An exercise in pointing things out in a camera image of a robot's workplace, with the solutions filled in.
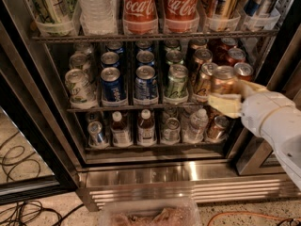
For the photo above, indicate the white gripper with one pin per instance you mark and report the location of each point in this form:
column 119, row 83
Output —
column 259, row 110

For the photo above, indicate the orange soda can front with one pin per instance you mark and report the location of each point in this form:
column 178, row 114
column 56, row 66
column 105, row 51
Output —
column 224, row 80

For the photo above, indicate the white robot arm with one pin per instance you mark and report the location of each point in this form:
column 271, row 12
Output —
column 282, row 130

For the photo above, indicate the red soda can front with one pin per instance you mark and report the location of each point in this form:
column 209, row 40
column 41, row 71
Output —
column 243, row 71

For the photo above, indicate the orange can second row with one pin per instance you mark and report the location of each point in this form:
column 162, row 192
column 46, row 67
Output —
column 203, row 82

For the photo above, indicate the orange can bottom shelf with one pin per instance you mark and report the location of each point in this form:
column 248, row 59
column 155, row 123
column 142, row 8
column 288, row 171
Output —
column 217, row 129

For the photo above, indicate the red can second row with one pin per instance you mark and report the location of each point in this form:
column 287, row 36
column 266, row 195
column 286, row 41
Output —
column 235, row 55

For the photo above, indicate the green soda can front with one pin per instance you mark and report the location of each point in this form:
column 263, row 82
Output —
column 177, row 81

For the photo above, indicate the silver can bottom shelf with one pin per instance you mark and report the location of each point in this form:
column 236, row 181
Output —
column 171, row 131

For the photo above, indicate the blue patterned can front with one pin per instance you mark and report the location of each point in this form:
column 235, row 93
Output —
column 145, row 83

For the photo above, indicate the blue pepsi can front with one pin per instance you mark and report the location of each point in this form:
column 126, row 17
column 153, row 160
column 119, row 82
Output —
column 112, row 83

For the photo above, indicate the stainless steel fridge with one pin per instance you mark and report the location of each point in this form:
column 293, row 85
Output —
column 34, row 97

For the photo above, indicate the blue can bottom shelf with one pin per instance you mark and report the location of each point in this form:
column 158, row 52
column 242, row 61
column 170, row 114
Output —
column 96, row 134

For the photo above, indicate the white green can front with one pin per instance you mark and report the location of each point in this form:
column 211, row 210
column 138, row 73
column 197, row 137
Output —
column 79, row 87

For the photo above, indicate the green drink can top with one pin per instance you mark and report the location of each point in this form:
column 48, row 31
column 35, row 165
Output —
column 54, row 13

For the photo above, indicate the small water bottle bottom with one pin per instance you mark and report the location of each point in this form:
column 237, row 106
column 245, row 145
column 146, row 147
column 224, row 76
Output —
column 196, row 126

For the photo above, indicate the right tea bottle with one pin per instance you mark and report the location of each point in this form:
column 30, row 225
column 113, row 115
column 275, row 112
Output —
column 145, row 128

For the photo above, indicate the tea bottle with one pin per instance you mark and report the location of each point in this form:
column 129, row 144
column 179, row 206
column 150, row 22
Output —
column 145, row 128
column 120, row 131

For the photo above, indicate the right coca-cola bottle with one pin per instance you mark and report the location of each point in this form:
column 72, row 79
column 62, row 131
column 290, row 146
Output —
column 180, row 14

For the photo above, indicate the coca-cola bottle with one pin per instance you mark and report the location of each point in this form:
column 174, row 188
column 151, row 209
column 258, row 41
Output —
column 138, row 15
column 180, row 14

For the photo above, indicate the left tea bottle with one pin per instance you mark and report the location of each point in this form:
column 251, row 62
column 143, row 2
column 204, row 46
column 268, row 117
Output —
column 120, row 131

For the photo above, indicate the left coca-cola bottle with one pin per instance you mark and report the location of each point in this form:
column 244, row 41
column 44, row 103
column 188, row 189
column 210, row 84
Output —
column 138, row 15

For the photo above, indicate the clear plastic bin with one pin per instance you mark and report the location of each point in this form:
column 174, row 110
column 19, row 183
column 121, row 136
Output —
column 162, row 212

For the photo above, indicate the clear water bottle top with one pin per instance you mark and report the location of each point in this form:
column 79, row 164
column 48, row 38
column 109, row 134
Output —
column 97, row 17

